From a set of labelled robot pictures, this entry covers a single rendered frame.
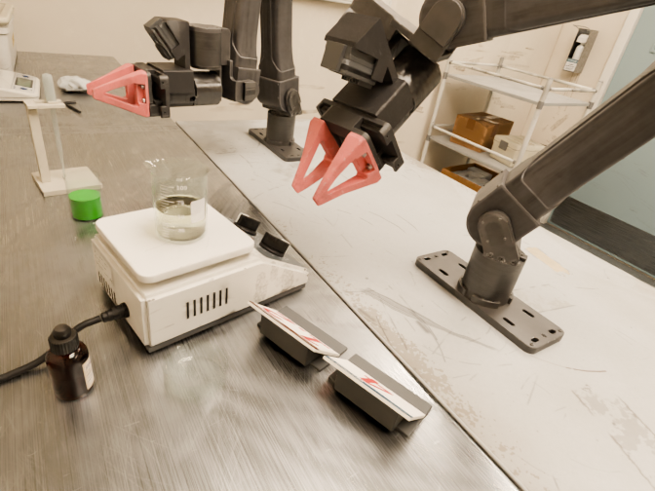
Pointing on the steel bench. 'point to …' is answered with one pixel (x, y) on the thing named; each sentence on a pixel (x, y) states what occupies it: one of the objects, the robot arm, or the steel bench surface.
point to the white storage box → (7, 38)
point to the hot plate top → (157, 255)
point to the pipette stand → (49, 183)
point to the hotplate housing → (191, 293)
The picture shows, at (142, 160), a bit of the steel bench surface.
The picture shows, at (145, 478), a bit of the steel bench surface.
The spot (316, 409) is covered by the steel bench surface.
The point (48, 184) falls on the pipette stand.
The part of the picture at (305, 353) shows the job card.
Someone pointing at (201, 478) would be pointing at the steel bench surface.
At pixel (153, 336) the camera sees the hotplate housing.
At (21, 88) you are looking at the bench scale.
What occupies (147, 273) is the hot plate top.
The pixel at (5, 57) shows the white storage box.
